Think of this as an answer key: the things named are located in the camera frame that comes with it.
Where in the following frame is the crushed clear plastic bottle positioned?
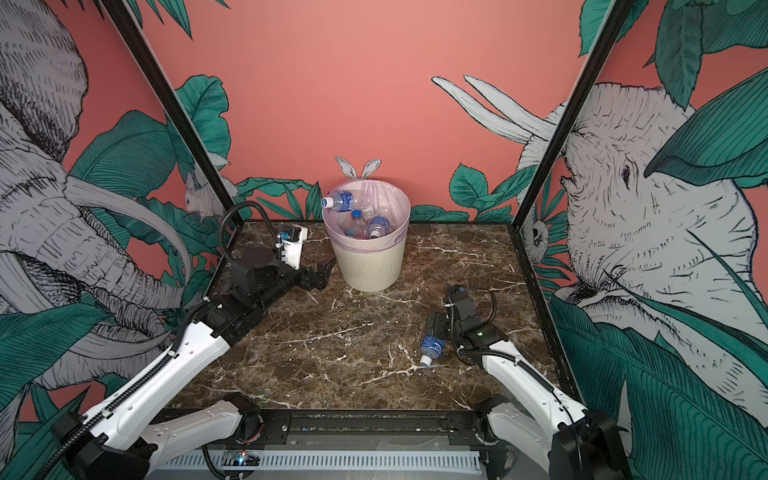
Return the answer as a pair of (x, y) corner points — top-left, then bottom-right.
(368, 215), (392, 239)

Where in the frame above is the blue label bottle white cap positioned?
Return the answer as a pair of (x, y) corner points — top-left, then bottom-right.
(321, 190), (368, 212)

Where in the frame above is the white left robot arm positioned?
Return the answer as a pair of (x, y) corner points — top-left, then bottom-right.
(35, 242), (336, 479)

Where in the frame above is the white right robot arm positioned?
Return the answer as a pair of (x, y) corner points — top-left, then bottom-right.
(430, 284), (632, 479)

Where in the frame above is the cream ribbed waste bin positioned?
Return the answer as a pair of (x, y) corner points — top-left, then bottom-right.
(331, 237), (406, 292)

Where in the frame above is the purple bin liner bag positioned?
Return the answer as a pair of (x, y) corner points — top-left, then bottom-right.
(322, 179), (411, 253)

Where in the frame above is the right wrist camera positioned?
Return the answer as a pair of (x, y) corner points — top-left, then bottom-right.
(443, 284), (472, 312)

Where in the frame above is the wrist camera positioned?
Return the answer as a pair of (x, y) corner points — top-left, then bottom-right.
(276, 224), (308, 270)
(443, 284), (472, 312)

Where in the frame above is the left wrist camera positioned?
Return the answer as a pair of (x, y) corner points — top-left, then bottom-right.
(276, 224), (308, 270)

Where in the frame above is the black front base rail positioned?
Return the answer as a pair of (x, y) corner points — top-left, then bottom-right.
(251, 409), (501, 447)

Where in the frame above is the white slotted cable duct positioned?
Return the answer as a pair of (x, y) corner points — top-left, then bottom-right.
(159, 450), (484, 475)

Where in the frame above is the black left corner frame post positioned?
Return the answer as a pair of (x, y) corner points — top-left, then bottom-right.
(101, 0), (234, 211)

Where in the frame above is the black corner frame post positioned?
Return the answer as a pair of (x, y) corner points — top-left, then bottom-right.
(101, 0), (234, 211)
(512, 0), (634, 233)

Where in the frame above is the black right corner frame post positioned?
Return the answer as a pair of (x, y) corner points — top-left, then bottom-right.
(512, 0), (634, 233)

